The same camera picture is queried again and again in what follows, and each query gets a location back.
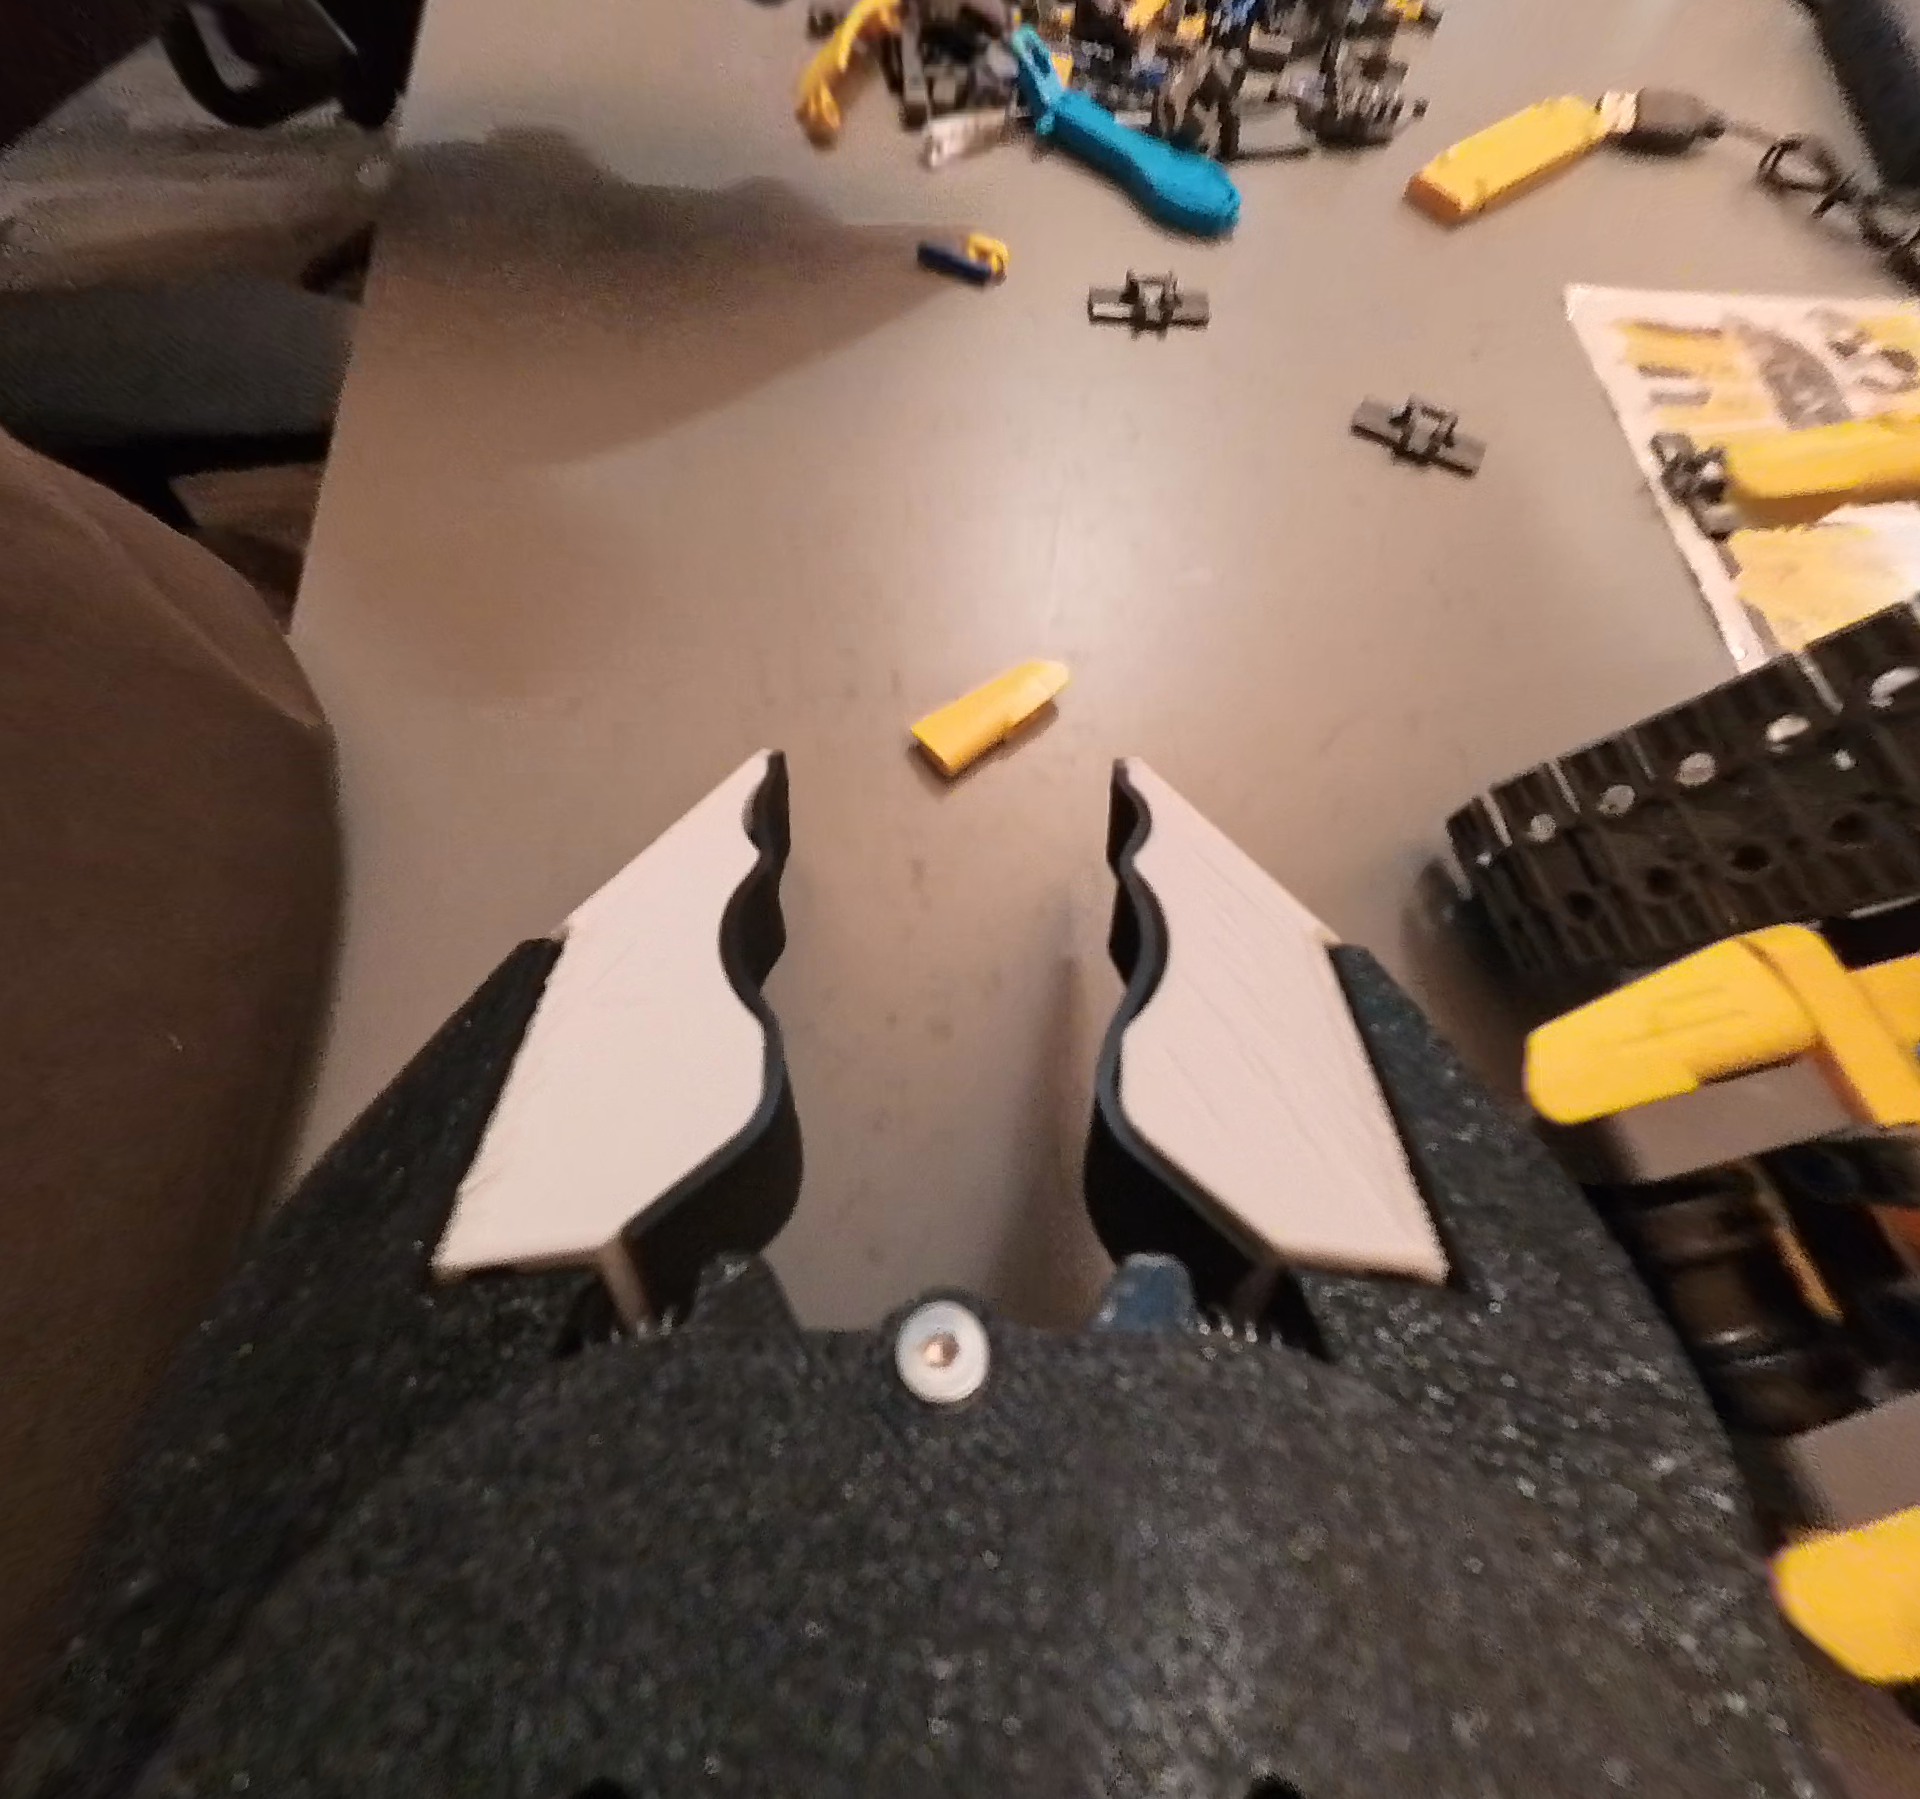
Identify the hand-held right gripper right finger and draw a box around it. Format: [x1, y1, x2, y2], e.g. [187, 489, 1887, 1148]
[1080, 754, 1451, 1318]

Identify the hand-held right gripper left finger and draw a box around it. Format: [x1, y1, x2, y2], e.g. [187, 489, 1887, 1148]
[433, 754, 797, 1331]

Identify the yellow plastic toy piece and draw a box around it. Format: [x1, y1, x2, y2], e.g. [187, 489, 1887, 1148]
[912, 662, 1076, 778]

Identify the black toy track link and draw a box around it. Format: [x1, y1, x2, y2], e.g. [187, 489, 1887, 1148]
[1091, 271, 1210, 337]
[1352, 399, 1484, 472]

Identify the yellow curved toy piece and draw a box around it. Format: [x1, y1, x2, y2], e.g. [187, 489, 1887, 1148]
[791, 0, 912, 145]

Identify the teal plastic tool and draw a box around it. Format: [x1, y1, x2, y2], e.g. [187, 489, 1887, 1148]
[1007, 27, 1243, 240]

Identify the yellow black tracked toy vehicle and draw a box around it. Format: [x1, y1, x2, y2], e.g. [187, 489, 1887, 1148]
[1416, 415, 1920, 1687]

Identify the person's brown shirt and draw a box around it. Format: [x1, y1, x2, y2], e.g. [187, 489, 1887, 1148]
[0, 428, 349, 1727]

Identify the black office chair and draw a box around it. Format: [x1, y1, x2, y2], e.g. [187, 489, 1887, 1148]
[0, 0, 444, 516]

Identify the long yellow toy block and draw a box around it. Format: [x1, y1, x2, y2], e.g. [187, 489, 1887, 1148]
[1403, 93, 1609, 225]

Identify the instruction booklet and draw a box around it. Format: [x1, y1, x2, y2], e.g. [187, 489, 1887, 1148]
[1565, 277, 1920, 666]

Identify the black usb cable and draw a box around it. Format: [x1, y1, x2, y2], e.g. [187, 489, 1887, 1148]
[1595, 89, 1920, 258]

